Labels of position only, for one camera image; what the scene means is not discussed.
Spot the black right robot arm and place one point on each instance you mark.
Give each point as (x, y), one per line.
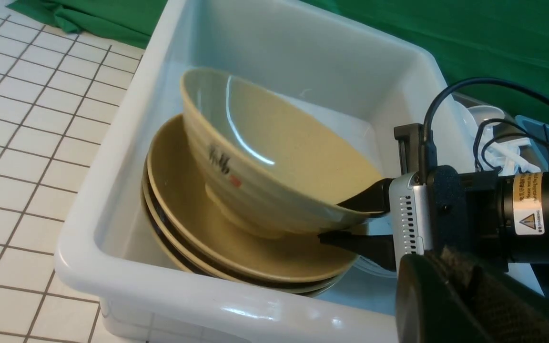
(525, 209)

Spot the green backdrop cloth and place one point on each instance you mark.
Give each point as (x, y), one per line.
(507, 39)

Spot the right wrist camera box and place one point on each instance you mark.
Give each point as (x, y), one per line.
(408, 198)

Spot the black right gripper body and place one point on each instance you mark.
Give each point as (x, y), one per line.
(465, 213)

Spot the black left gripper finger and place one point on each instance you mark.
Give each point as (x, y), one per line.
(453, 297)

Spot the large white plastic tub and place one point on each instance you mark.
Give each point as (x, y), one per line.
(358, 80)

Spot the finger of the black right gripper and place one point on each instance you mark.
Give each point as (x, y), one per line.
(378, 249)
(374, 200)

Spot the lower stacked beige bowls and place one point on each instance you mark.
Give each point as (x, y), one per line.
(161, 229)

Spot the pile of white spoons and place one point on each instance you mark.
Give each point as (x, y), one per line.
(504, 156)

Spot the grey plastic spoon bin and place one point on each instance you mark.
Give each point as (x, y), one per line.
(499, 137)

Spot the top stacked beige bowl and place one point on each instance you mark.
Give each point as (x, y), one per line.
(219, 247)

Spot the beige noodle bowl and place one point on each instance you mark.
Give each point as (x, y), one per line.
(270, 168)

